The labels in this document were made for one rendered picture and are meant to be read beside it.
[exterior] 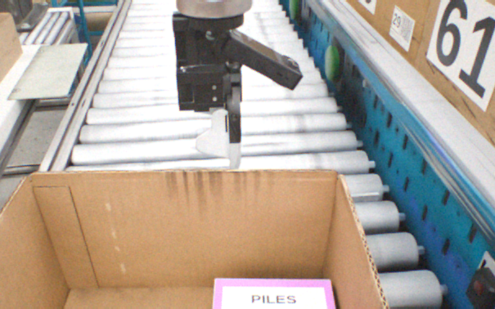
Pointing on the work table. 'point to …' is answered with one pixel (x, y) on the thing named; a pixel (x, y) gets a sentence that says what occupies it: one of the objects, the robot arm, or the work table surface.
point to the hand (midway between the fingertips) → (234, 149)
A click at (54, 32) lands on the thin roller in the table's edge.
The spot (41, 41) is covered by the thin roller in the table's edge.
